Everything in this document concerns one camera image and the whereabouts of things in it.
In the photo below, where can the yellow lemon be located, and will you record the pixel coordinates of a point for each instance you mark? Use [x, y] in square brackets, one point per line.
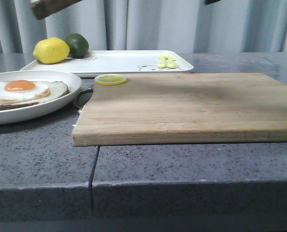
[51, 50]

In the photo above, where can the light yellow plastic knife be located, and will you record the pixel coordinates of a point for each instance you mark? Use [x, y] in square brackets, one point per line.
[170, 62]

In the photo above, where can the white round plate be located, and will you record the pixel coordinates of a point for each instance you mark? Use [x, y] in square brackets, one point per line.
[30, 112]

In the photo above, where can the lemon slice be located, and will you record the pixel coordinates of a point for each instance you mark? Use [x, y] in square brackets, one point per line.
[110, 79]

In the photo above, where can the grey curtain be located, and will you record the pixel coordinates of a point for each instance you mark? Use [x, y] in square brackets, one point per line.
[183, 26]

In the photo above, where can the wooden cutting board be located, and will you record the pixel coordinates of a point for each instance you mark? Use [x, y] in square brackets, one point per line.
[185, 108]

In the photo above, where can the bottom bread slice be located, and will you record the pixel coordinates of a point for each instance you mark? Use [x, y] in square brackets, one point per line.
[57, 89]

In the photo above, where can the green lime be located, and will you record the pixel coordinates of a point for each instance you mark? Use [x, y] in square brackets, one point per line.
[79, 46]

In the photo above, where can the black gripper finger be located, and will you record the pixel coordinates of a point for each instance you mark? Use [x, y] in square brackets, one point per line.
[208, 2]

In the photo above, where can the white rectangular tray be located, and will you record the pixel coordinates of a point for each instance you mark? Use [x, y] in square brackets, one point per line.
[116, 61]

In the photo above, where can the white bread slice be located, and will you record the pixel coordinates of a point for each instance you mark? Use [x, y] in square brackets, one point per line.
[44, 8]

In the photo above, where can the fried egg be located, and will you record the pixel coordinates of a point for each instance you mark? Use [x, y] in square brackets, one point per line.
[21, 91]

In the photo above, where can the light yellow plastic fork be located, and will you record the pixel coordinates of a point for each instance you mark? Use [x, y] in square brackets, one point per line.
[162, 62]

